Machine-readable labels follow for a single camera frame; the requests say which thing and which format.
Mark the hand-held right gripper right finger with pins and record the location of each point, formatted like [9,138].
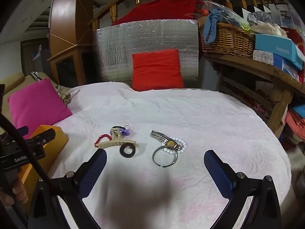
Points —
[219,174]

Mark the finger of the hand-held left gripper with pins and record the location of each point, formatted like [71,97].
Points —
[45,136]
[22,130]

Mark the silver bangle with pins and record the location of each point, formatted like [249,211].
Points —
[153,156]

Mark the white textured blanket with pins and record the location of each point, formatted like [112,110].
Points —
[190,114]

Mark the blue cardboard box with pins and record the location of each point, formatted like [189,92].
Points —
[274,45]

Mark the orange cardboard box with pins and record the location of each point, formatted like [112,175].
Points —
[59,138]

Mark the beige crumpled cloth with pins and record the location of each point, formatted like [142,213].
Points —
[64,96]

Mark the thick black hair band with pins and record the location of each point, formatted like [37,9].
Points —
[122,150]

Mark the person's left hand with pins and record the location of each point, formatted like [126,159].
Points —
[17,188]

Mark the pink pillow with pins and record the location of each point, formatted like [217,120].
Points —
[38,102]

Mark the wooden stair railing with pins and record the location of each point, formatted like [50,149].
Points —
[114,12]

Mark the silver foil insulation mat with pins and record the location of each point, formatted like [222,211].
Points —
[147,35]

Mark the red pillow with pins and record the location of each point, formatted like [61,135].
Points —
[157,69]

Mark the wicker basket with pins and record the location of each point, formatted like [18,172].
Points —
[228,40]

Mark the blue cloth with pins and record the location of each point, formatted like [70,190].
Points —
[212,26]

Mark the clear plastic bag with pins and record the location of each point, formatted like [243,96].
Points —
[221,6]

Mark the white patterned box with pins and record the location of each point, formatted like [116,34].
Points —
[262,57]

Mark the silver wrist watch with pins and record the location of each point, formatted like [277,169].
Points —
[159,137]

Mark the wooden cabinet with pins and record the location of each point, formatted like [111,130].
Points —
[66,16]

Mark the red cloth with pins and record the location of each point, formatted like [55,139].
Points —
[162,9]

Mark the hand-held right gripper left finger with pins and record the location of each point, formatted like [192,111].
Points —
[95,169]

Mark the beige hair claw clip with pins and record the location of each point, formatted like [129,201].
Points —
[116,143]

